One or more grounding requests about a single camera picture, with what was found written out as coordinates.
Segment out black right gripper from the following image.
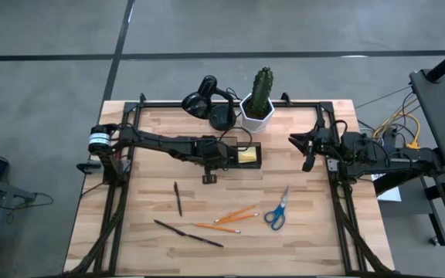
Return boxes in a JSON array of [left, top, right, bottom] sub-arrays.
[[287, 126, 341, 158]]

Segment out yellow sticky note pad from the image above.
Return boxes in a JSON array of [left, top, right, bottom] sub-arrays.
[[237, 146, 259, 164]]

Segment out black ballpoint pen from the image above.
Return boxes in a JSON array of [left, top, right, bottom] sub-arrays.
[[185, 232, 225, 249], [153, 219, 188, 236], [173, 181, 184, 218]]

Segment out blue-handled scissors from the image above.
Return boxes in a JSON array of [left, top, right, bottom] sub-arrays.
[[263, 185, 291, 232]]

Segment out orange pencil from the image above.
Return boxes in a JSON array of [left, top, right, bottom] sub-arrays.
[[214, 212, 260, 226], [192, 222, 242, 235], [213, 204, 260, 224]]

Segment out black mesh desk organizer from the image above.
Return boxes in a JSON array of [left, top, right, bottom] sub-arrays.
[[222, 134, 263, 170]]

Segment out black desk lamp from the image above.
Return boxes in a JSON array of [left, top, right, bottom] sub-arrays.
[[181, 75, 239, 132]]

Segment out white hexagonal plant pot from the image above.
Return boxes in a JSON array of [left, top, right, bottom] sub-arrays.
[[239, 92, 277, 134]]

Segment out brown potting soil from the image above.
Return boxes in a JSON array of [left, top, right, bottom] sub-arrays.
[[244, 98, 273, 120]]

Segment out green cactus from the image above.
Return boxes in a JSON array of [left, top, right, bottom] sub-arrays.
[[249, 66, 275, 115]]

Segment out black power adapter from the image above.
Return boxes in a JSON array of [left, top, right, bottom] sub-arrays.
[[383, 126, 400, 154]]

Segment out white paper sheet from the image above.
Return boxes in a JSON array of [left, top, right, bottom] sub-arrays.
[[376, 173, 403, 203]]

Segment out grey closed laptop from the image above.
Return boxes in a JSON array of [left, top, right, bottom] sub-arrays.
[[409, 68, 445, 171]]

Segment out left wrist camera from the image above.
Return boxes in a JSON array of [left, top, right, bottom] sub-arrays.
[[202, 168, 219, 185]]

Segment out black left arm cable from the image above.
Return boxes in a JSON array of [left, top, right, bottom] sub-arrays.
[[218, 126, 254, 155]]

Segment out black aluminium table frame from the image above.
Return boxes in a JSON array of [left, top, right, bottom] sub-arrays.
[[66, 99, 392, 278]]

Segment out yellow cables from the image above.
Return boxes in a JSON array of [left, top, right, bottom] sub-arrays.
[[372, 96, 423, 151]]

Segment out black cart frame bar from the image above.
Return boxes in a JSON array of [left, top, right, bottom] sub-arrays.
[[372, 161, 445, 196]]

